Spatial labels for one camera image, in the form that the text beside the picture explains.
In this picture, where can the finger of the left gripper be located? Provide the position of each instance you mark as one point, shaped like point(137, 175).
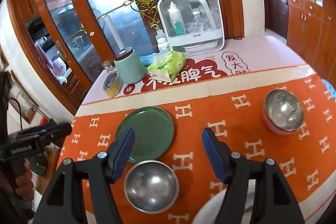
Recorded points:
point(55, 133)
point(37, 128)

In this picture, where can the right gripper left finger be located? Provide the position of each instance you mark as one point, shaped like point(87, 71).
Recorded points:
point(105, 169)

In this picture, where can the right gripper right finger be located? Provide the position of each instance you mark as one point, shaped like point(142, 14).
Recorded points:
point(226, 167)

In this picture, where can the white large plate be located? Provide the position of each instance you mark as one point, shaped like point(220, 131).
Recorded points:
point(232, 205)

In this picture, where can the green plate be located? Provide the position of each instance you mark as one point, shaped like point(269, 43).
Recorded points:
point(154, 132)

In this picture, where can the pink steel bowl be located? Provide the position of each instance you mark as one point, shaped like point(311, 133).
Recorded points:
point(282, 112)

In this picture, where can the person left hand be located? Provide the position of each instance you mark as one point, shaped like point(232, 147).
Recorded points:
point(25, 186)

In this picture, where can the small steel bowl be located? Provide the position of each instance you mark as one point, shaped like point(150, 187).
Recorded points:
point(151, 187)

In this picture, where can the orange H-pattern tablecloth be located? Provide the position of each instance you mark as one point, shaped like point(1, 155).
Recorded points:
point(233, 108)

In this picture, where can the glass jar yellow contents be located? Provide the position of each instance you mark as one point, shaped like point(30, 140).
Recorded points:
point(112, 84)

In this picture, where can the mint green canister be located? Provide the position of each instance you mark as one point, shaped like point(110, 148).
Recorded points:
point(129, 66)

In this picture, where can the green tissue pack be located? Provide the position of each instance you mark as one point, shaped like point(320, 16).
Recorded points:
point(168, 67)

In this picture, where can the blue plastic stool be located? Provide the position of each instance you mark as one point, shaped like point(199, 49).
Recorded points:
point(330, 89)

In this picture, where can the glass sliding door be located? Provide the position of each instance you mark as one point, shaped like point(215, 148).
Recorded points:
point(64, 42)

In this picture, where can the white pill bottle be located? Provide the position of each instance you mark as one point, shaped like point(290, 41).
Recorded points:
point(163, 45)

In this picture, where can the white clear-door storage box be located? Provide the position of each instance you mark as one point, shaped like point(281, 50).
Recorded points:
point(192, 26)

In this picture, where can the framed wall picture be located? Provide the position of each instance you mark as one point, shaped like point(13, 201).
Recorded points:
point(23, 103)

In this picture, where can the wooden cabinet wall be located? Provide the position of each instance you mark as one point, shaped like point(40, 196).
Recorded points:
point(311, 34)

